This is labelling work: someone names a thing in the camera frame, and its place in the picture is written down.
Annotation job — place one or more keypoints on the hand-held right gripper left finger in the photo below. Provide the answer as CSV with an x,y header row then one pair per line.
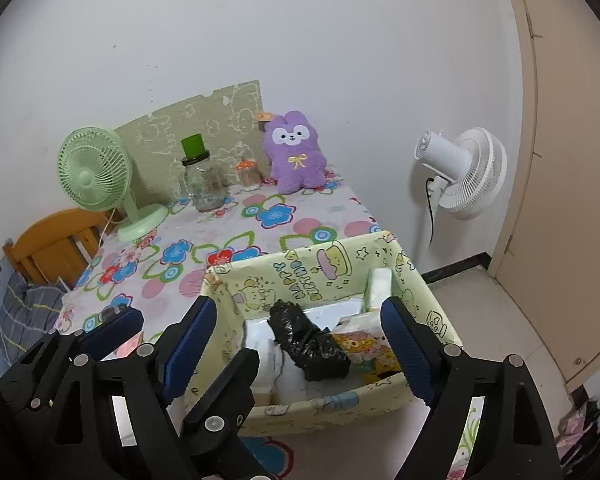
x,y
190,345

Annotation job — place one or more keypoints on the green patterned board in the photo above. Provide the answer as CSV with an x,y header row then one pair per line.
x,y
220,110

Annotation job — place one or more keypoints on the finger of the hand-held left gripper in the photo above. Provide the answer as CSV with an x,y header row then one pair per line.
x,y
115,327
230,380

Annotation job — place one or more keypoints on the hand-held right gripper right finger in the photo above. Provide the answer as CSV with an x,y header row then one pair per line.
x,y
405,350

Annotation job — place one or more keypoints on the cartoon print tissue pack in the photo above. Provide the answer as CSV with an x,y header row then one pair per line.
x,y
365,347

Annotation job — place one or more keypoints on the small bottle orange cap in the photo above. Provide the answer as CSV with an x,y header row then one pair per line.
x,y
248,177

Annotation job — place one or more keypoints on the white standing fan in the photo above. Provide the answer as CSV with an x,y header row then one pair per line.
x,y
475,170

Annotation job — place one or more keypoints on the yellow printed storage box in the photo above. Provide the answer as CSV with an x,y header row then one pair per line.
x,y
300,270

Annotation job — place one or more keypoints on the grey plaid pillow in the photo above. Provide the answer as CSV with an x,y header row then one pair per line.
x,y
25,310

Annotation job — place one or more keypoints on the glass jar green lid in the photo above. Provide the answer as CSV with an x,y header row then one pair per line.
x,y
202,185

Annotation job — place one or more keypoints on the green desk fan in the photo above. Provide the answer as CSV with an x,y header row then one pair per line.
x,y
87,177

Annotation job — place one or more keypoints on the beige door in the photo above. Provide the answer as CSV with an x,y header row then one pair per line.
x,y
570,210

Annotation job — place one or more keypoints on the pink printed cloth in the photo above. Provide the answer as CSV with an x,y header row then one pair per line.
x,y
580,422

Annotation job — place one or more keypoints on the green white tissue pack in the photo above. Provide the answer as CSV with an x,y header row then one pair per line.
x,y
377,287

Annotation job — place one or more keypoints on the black plastic bag roll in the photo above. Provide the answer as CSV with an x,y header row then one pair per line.
x,y
305,345

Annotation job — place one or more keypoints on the purple plush rabbit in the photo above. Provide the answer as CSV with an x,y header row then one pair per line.
x,y
292,170

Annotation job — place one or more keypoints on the wooden chair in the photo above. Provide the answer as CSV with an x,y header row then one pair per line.
x,y
45,245

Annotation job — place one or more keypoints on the white soft pack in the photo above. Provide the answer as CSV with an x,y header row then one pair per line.
x,y
275,365

